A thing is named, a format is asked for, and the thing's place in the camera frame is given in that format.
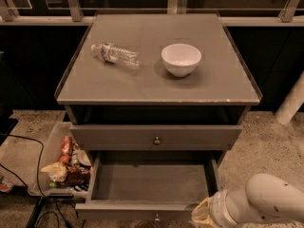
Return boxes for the grey drawer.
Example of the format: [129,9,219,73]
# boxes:
[70,124,242,151]
[76,151,219,221]

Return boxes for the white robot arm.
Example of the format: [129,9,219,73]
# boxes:
[191,173,304,228]

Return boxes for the grey top drawer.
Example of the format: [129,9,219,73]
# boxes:
[70,124,242,151]

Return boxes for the grey drawer cabinet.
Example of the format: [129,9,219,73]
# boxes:
[53,12,263,163]

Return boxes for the brown snack bag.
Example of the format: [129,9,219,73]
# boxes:
[64,166,90,186]

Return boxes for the clear plastic bin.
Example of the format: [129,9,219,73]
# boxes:
[28,122,89,198]

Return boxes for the white pillar base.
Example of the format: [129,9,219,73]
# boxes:
[275,71,304,125]

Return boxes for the yellow snack bag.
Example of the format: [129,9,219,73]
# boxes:
[41,162,67,182]

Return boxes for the red snack bag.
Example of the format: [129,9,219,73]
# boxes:
[59,136,73,163]

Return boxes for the white bowl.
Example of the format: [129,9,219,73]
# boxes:
[161,44,202,77]

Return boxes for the clear plastic water bottle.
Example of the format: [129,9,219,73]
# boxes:
[91,43,140,69]

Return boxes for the black cable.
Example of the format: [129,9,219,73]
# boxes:
[0,133,80,228]

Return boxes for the metal window frame rail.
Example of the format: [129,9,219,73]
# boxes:
[1,0,304,27]

